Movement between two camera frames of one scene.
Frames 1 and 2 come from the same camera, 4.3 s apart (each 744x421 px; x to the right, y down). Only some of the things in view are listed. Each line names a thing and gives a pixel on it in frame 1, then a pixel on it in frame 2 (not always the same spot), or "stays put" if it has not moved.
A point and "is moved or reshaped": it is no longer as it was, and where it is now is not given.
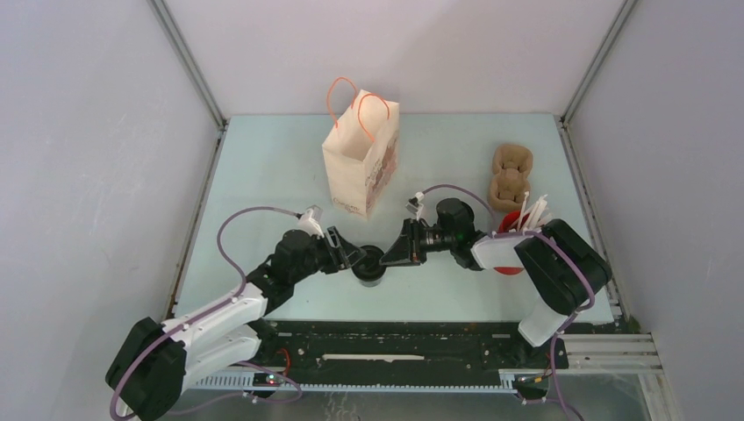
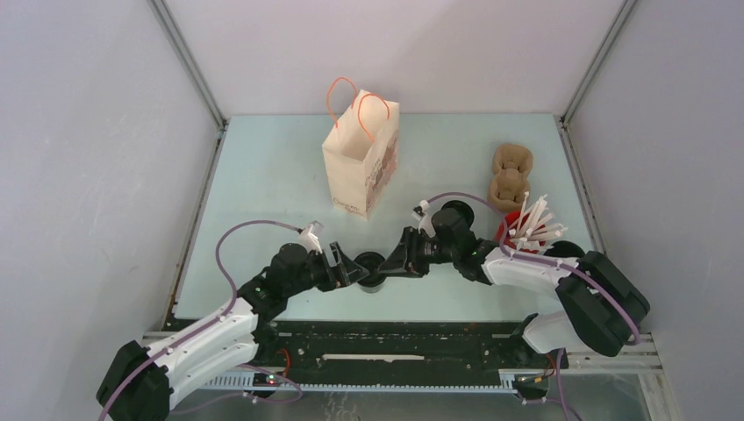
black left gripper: x=343 y=255 → x=344 y=274
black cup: x=369 y=267 is moved or reshaped
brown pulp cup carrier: x=511 y=167 stays put
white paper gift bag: x=361 y=154 stays put
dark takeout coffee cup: x=370 y=283 is moved or reshaped
